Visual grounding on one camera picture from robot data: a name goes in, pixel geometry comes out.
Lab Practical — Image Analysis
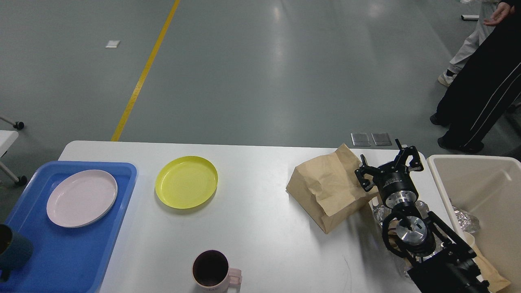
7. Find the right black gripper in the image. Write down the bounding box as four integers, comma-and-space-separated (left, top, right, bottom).
354, 139, 424, 209

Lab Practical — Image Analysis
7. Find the yellow plate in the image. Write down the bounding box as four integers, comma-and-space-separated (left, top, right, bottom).
155, 156, 219, 209

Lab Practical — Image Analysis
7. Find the pink mug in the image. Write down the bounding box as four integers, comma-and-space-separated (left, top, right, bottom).
192, 250, 243, 293

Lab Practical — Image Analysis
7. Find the dark green mug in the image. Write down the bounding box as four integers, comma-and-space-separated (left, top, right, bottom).
0, 224, 33, 282

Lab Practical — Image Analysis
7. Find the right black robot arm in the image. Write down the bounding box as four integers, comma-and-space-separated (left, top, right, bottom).
354, 140, 490, 293

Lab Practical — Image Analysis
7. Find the right metal floor plate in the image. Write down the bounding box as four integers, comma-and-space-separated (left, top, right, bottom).
371, 132, 392, 146

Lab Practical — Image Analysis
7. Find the metal floor plate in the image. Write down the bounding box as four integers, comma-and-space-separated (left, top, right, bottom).
350, 132, 372, 147
371, 132, 392, 146

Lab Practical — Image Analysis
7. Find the left metal floor plate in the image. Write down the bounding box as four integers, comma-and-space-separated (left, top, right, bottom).
350, 132, 372, 147

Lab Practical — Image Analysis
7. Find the brown paper bag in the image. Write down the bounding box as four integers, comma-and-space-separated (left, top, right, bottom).
286, 144, 379, 234

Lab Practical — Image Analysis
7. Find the foil in bin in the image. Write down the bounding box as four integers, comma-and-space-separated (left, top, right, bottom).
446, 198, 481, 235

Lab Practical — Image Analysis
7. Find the beige plastic bin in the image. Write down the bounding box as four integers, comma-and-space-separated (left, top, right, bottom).
427, 155, 521, 293

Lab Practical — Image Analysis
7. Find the person in black trousers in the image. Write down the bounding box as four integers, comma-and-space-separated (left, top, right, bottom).
430, 0, 521, 154

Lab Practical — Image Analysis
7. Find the brown paper in bin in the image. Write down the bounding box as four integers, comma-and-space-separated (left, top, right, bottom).
463, 232, 511, 293

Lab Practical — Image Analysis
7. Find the person in light grey trousers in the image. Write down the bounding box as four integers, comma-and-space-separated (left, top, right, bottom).
437, 0, 499, 87

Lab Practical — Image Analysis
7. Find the pink plate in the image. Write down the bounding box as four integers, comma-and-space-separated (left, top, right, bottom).
46, 169, 118, 228

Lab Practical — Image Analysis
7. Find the blue plastic tray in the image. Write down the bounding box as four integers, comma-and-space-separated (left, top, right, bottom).
0, 161, 137, 293

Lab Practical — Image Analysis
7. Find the white side table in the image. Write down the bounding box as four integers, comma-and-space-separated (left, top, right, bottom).
0, 117, 28, 187

